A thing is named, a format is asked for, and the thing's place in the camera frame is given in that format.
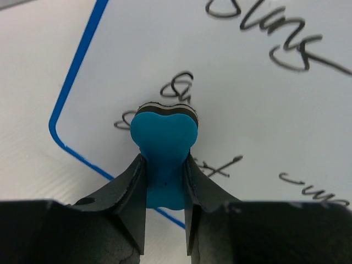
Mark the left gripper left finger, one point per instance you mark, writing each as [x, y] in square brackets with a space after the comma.
[111, 220]

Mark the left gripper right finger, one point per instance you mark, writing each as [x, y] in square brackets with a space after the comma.
[207, 223]

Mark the blue whiteboard eraser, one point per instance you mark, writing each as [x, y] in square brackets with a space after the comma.
[164, 134]

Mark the blue framed whiteboard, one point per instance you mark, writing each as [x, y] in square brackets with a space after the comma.
[270, 82]

